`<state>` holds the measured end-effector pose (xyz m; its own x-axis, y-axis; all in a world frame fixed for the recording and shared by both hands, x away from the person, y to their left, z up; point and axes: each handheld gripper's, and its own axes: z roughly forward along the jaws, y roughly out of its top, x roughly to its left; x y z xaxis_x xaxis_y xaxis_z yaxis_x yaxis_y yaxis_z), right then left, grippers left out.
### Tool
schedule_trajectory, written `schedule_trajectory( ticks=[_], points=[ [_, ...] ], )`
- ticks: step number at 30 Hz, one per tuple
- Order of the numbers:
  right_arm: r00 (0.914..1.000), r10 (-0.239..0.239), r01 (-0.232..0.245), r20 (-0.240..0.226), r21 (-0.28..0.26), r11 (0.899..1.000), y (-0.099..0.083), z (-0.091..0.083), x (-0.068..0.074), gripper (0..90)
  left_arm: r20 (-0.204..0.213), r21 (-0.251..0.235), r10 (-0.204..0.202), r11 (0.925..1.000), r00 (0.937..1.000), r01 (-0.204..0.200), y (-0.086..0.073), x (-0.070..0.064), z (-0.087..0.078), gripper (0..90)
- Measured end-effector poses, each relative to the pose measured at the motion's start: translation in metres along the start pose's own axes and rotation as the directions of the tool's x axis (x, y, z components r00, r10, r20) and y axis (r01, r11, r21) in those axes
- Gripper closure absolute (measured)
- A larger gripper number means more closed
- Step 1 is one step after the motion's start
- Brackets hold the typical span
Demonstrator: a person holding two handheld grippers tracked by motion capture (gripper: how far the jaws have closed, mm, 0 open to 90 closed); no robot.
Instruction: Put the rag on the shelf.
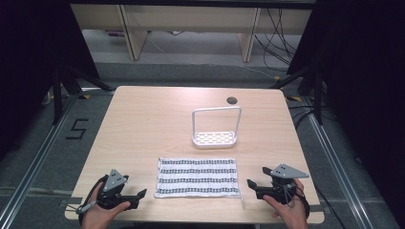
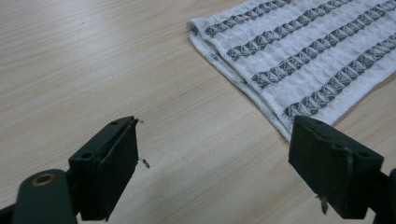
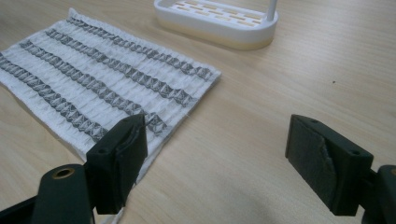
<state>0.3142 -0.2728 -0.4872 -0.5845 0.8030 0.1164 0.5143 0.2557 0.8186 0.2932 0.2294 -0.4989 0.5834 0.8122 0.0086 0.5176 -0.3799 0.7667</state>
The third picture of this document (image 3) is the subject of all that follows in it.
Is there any white grey-striped dishcloth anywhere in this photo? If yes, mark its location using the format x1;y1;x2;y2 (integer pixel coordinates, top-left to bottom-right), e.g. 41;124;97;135
0;7;222;224

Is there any white slotted drain rack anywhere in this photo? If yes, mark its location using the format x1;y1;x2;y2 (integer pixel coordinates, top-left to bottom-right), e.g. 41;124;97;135
153;0;279;51

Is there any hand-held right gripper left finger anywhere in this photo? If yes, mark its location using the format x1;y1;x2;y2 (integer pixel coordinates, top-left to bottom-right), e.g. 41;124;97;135
84;113;149;216

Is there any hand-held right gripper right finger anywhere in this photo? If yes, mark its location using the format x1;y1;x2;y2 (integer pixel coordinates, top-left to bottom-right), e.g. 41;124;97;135
285;114;375;217

